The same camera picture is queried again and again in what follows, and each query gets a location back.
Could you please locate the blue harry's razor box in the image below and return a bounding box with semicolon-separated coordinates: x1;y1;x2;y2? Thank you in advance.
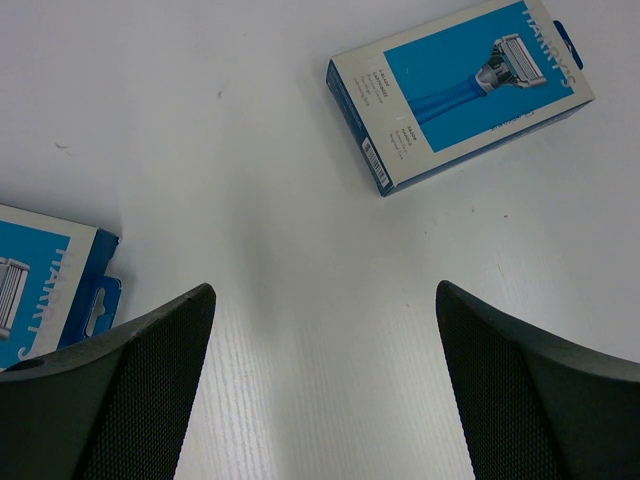
1;205;122;370
326;1;594;196

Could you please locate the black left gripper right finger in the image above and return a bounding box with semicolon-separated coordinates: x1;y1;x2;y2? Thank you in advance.
436;281;639;479

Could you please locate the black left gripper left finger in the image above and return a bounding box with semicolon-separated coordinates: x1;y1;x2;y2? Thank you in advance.
1;284;216;479

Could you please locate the left blue Harry's razor box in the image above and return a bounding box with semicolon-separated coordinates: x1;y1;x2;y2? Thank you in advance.
1;205;122;370

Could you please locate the centre blue Harry's razor box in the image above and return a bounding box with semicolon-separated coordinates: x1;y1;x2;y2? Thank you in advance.
326;1;594;196

